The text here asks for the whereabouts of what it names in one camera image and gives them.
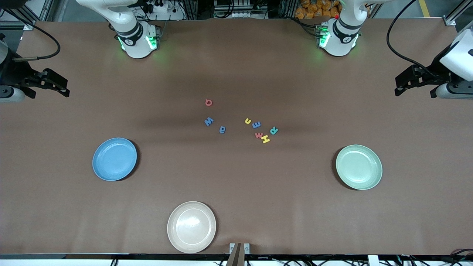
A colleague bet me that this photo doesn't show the white power strip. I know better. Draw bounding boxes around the white power strip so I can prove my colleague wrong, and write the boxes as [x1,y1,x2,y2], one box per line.
[146,0,174,13]

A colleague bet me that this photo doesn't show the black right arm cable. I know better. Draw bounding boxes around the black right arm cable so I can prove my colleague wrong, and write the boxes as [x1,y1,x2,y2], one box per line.
[0,7,61,61]

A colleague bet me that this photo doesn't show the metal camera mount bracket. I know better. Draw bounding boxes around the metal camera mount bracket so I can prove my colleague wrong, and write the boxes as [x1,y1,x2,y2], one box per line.
[229,242,251,266]

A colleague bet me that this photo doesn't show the blue plate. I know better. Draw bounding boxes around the blue plate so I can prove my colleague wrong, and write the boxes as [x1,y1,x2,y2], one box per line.
[92,137,137,182]

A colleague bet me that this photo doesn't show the beige plate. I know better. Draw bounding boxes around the beige plate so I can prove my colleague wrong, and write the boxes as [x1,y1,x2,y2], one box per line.
[167,201,217,254]

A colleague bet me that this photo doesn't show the black cable bundle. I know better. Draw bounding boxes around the black cable bundle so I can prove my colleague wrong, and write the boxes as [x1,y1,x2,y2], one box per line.
[449,248,473,263]

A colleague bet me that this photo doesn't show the pale green plate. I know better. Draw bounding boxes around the pale green plate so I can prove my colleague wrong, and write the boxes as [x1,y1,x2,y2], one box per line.
[336,144,383,191]

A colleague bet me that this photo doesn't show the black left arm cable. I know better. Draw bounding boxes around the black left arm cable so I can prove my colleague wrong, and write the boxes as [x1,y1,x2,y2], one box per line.
[386,0,441,78]

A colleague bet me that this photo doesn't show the grey base connector box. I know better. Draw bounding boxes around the grey base connector box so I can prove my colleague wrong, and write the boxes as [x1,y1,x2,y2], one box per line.
[147,24,162,51]
[315,23,330,48]

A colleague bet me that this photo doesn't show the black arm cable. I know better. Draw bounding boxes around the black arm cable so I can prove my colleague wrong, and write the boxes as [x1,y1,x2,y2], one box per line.
[0,7,61,61]
[386,0,441,78]

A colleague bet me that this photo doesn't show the orange packets pile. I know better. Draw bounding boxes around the orange packets pile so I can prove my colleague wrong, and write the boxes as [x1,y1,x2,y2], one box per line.
[295,0,340,20]

